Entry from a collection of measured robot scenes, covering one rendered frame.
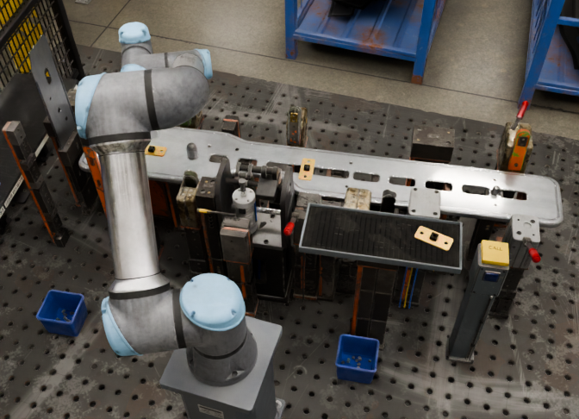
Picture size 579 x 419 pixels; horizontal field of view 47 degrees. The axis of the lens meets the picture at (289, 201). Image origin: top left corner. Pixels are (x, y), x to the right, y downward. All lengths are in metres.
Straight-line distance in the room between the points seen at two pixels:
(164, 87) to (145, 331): 0.45
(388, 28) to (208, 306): 2.91
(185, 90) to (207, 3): 3.23
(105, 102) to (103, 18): 3.24
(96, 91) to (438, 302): 1.20
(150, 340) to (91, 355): 0.72
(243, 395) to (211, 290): 0.25
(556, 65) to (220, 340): 2.94
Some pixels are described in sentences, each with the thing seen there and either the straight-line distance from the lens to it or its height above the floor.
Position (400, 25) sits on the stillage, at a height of 0.16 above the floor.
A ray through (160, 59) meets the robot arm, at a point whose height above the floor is 1.41.
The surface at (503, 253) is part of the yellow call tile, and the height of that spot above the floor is 1.16.
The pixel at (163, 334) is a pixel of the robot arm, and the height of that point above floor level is 1.29.
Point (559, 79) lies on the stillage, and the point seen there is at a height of 0.17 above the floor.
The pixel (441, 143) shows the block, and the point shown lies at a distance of 2.00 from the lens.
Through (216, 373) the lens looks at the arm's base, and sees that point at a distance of 1.41.
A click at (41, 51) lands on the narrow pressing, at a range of 1.97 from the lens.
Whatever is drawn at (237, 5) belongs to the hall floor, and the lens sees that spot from 4.46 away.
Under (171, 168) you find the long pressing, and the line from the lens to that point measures 1.97.
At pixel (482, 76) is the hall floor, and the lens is 3.98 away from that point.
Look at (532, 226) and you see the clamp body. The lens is 1.81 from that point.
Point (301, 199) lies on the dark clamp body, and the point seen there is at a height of 1.08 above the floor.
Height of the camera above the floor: 2.39
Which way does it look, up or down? 49 degrees down
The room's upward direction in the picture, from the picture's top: 1 degrees counter-clockwise
